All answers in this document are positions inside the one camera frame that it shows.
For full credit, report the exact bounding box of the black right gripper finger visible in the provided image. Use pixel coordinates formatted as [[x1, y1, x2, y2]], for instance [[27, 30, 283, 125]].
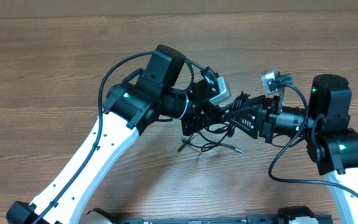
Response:
[[222, 105, 262, 139], [231, 94, 265, 110]]

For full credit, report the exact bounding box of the black cable grey USB-C plug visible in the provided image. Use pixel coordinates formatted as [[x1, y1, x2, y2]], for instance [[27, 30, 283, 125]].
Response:
[[198, 124, 243, 153]]

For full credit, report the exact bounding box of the black USB-A cable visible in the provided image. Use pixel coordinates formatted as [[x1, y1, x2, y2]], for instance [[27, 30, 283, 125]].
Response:
[[177, 90, 251, 153]]

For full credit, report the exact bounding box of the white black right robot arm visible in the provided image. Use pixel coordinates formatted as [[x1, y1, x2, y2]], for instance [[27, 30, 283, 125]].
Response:
[[223, 71, 358, 223]]

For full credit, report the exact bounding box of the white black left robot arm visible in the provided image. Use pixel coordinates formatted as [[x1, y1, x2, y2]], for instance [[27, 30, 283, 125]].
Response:
[[6, 45, 231, 223]]

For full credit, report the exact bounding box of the black right camera cable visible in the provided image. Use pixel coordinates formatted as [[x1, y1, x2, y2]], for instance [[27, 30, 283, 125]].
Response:
[[267, 77, 358, 218]]

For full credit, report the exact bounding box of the black camera cable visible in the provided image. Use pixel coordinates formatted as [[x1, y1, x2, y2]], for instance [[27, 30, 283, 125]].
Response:
[[267, 77, 358, 218], [29, 50, 211, 224]]

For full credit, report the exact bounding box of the black left camera cable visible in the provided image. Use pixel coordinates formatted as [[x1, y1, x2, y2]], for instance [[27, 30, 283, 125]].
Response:
[[29, 50, 211, 224]]

